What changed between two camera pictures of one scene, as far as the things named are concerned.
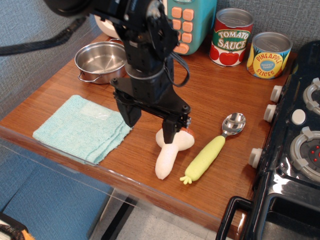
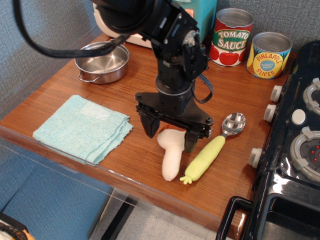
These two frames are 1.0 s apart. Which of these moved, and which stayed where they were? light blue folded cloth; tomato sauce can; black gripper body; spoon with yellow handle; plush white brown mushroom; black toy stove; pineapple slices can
Moved: plush white brown mushroom; black gripper body
Stayed: pineapple slices can; tomato sauce can; black toy stove; light blue folded cloth; spoon with yellow handle
